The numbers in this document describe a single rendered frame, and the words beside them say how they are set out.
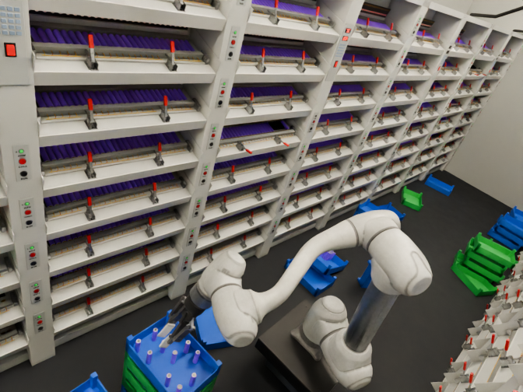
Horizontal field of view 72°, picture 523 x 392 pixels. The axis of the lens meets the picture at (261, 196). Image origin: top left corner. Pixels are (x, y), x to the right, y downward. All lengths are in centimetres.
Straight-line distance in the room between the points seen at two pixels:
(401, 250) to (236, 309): 53
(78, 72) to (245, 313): 82
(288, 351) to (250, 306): 78
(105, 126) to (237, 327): 77
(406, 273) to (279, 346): 84
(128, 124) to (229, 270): 61
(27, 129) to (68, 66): 21
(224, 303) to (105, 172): 66
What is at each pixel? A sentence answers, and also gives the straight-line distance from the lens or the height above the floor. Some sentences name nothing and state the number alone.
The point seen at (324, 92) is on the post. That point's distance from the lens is 201.
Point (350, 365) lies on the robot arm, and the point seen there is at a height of 51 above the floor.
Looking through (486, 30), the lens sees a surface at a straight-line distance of 384.
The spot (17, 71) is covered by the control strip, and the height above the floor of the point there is 131.
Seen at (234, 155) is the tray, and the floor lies 92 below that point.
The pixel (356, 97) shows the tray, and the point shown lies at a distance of 246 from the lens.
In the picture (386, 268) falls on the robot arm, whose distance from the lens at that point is 122.
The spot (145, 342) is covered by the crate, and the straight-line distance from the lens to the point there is 156.
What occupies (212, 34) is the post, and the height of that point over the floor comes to 143.
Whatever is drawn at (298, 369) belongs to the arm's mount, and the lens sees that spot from 180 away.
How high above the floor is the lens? 172
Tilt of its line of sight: 33 degrees down
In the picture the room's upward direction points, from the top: 18 degrees clockwise
